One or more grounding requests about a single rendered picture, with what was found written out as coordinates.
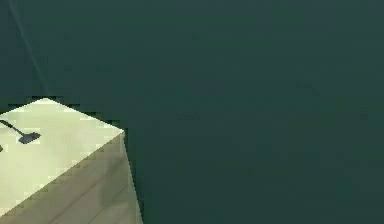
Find dark grey spatula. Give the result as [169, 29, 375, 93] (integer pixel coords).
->
[0, 119, 42, 145]

